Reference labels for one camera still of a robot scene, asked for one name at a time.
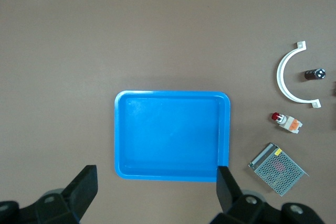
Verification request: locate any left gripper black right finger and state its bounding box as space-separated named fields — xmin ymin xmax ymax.
xmin=209 ymin=165 xmax=326 ymax=224

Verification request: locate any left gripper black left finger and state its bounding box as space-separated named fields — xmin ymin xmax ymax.
xmin=0 ymin=165 xmax=99 ymax=224

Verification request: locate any black cylindrical capacitor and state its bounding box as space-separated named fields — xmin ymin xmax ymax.
xmin=304 ymin=68 xmax=327 ymax=81

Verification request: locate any metal mesh power supply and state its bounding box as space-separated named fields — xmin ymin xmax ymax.
xmin=248 ymin=142 xmax=309 ymax=197

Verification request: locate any blue plastic tray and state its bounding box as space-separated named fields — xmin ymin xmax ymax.
xmin=114 ymin=90 xmax=232 ymax=183

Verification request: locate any red push button switch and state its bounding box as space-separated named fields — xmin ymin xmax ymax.
xmin=271 ymin=112 xmax=303 ymax=134

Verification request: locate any white curved plastic bracket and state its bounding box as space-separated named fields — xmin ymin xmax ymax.
xmin=276 ymin=40 xmax=322 ymax=109

